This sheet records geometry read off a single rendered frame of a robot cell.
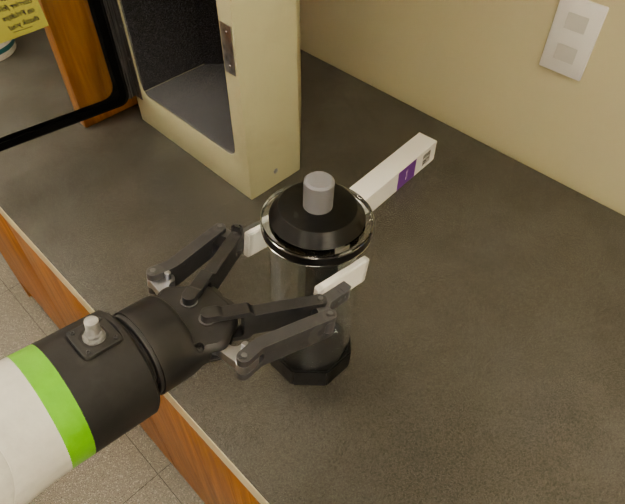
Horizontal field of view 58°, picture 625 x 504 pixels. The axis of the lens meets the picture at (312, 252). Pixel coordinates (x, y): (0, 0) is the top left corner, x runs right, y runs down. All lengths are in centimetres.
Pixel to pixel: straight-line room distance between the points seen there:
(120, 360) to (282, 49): 54
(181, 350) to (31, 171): 70
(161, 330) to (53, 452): 11
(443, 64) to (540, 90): 19
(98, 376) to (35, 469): 7
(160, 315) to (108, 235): 49
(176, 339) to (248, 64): 46
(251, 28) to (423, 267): 41
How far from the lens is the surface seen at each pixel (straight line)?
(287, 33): 83
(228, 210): 92
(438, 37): 110
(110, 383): 42
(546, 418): 75
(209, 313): 47
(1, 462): 41
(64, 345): 43
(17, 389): 41
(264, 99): 85
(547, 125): 105
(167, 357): 44
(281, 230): 51
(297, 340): 48
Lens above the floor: 157
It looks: 48 degrees down
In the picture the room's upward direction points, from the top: straight up
